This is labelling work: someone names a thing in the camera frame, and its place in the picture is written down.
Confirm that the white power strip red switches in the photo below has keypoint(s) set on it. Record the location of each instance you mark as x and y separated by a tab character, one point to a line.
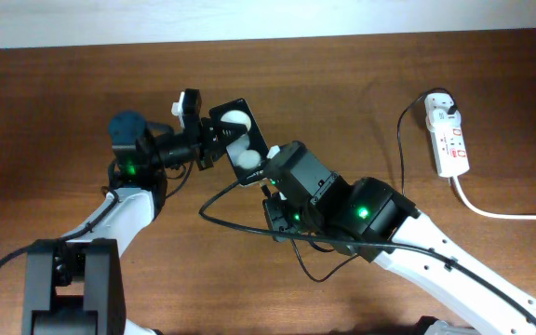
448	144

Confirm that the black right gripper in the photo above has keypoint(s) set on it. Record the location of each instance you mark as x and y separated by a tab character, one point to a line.
274	207

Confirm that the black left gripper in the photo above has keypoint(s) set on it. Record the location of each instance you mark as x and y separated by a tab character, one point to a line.
210	146

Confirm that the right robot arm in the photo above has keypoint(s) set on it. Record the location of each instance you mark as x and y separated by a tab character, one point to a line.
371	219

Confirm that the black smartphone with lit screen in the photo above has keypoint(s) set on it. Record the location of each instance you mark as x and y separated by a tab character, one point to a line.
248	151

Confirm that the white USB charger plug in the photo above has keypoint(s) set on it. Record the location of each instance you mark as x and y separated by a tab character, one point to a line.
439	118

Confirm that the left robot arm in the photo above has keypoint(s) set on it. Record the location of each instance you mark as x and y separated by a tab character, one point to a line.
73	283

